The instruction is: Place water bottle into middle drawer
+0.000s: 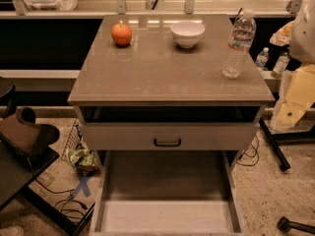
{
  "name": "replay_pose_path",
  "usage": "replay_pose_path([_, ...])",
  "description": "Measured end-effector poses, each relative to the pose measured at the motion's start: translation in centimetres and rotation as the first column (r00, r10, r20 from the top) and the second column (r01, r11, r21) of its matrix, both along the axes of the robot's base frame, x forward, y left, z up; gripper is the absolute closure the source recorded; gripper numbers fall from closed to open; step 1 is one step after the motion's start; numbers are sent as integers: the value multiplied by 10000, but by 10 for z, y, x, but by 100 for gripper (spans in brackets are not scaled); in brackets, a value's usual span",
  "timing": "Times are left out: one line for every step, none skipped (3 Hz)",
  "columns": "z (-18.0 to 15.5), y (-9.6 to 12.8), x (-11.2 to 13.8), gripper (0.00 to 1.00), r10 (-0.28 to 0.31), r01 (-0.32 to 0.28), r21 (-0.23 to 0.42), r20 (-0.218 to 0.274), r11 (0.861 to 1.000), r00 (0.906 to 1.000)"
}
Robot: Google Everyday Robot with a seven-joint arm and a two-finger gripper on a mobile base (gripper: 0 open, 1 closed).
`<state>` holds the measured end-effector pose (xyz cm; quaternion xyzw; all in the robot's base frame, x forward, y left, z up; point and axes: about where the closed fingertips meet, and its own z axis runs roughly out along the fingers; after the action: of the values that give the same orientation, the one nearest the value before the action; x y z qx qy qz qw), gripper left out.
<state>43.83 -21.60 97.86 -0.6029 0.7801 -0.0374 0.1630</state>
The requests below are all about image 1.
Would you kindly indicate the clear plastic water bottle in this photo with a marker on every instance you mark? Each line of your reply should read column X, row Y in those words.
column 239, row 43

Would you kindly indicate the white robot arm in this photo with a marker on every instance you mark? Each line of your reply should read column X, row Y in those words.
column 297, row 88

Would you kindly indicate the grey drawer cabinet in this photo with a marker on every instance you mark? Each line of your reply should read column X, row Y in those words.
column 153, row 81

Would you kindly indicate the closed top drawer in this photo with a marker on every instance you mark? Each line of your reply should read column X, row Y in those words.
column 163, row 136

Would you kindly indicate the open middle drawer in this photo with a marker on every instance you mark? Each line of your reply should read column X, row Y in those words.
column 166, row 193

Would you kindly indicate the small water bottle on shelf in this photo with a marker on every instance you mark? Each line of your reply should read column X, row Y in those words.
column 262, row 58

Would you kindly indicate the small juice bottle on shelf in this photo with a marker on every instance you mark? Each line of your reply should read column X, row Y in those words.
column 281, row 64

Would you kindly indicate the white ceramic bowl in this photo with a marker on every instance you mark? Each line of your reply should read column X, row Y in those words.
column 187, row 34

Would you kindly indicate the orange apple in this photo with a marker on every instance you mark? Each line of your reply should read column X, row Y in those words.
column 121, row 34

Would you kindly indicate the green snack bag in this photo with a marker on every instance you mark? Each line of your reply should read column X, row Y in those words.
column 81, row 159

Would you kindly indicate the black stand leg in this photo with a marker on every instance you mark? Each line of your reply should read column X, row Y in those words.
column 275, row 140

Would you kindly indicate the black caster foot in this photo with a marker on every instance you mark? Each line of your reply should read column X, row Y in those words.
column 285, row 225

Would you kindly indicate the wire basket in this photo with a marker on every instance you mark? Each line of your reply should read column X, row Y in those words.
column 73, row 140

